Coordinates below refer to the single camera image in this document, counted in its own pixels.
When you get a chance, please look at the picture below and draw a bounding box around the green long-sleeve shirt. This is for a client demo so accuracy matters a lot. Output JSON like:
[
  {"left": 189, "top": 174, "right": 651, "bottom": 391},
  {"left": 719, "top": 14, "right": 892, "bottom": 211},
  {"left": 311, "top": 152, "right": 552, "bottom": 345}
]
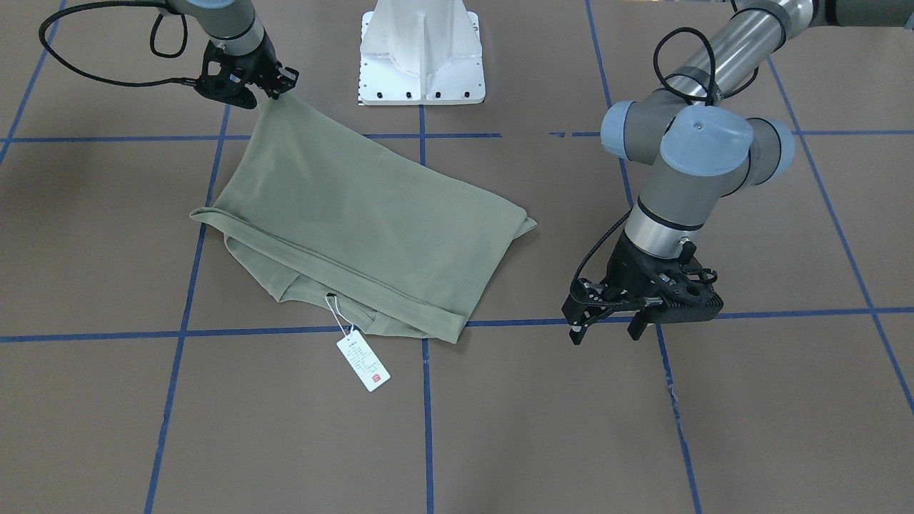
[{"left": 191, "top": 95, "right": 536, "bottom": 343}]

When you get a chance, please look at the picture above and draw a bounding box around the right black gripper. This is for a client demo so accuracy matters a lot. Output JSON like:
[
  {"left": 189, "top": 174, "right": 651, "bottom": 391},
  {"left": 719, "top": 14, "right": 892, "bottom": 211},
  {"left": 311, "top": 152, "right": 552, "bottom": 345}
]
[{"left": 194, "top": 39, "right": 299, "bottom": 109}]

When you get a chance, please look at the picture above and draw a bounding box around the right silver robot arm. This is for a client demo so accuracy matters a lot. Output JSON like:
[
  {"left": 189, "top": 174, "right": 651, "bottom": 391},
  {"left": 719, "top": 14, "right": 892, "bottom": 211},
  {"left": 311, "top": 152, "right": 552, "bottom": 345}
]
[{"left": 158, "top": 1, "right": 299, "bottom": 109}]

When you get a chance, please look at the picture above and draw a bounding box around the white central pillar base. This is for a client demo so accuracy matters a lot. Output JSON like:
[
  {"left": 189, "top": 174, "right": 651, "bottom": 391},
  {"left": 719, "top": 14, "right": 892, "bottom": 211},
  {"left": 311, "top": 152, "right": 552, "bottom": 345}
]
[{"left": 357, "top": 1, "right": 486, "bottom": 106}]

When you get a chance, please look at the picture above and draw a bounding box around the white shirt price tag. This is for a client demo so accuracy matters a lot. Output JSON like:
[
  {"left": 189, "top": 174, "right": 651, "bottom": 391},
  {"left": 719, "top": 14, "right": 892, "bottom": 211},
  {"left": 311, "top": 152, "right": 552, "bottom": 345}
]
[{"left": 336, "top": 329, "right": 391, "bottom": 393}]

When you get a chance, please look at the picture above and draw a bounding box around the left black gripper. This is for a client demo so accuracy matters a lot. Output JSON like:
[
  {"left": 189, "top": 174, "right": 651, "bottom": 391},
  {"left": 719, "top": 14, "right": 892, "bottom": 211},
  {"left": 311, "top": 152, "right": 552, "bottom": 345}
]
[{"left": 561, "top": 235, "right": 724, "bottom": 347}]

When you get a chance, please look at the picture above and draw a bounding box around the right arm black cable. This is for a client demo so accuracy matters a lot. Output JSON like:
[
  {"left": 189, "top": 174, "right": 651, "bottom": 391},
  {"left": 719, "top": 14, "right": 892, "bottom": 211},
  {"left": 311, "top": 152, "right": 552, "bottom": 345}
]
[{"left": 39, "top": 0, "right": 215, "bottom": 89}]

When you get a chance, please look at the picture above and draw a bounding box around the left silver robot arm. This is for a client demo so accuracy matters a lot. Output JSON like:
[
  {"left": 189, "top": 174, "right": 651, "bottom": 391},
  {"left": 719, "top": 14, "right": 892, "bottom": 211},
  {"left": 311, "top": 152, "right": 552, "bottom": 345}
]
[{"left": 562, "top": 1, "right": 912, "bottom": 345}]

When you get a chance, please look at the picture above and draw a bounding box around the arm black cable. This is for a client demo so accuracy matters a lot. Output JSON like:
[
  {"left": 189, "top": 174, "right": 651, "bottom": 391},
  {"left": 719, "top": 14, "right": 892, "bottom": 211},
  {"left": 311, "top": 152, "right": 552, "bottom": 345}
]
[
  {"left": 571, "top": 27, "right": 759, "bottom": 286},
  {"left": 39, "top": 0, "right": 215, "bottom": 89}
]

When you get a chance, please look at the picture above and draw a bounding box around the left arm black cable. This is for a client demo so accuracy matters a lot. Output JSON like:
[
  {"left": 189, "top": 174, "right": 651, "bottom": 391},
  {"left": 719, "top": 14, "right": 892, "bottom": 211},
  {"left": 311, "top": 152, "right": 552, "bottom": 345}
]
[{"left": 571, "top": 27, "right": 759, "bottom": 286}]

